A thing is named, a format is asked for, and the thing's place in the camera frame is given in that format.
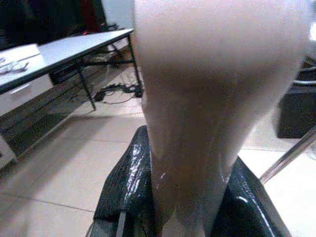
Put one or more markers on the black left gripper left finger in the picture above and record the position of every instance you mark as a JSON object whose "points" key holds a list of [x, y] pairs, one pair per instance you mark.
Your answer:
{"points": [[128, 182]]}

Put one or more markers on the grey table with black legs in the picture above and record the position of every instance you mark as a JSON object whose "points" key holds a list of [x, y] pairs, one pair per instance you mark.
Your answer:
{"points": [[81, 47]]}

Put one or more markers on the white low drawer cabinet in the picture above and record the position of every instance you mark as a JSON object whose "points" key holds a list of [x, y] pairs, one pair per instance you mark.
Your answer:
{"points": [[19, 98]]}

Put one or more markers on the silver metal broom pole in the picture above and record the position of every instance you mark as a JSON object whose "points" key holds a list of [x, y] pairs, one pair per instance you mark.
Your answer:
{"points": [[287, 158]]}

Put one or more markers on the white paper with black print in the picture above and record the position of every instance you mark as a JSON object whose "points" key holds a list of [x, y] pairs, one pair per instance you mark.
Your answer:
{"points": [[16, 59]]}

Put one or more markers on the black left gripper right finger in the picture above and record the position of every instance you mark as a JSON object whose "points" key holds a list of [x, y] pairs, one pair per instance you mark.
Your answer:
{"points": [[249, 205]]}

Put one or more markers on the black box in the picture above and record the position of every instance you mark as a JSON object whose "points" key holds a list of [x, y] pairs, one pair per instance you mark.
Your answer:
{"points": [[297, 108]]}

